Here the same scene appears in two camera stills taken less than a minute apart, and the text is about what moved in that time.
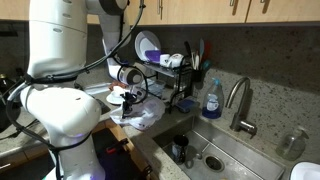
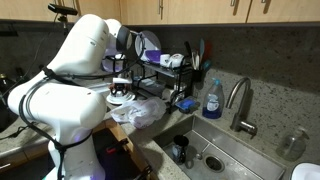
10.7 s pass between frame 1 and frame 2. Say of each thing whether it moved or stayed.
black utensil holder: stayed
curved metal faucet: stayed
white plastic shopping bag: stayed
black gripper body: moved
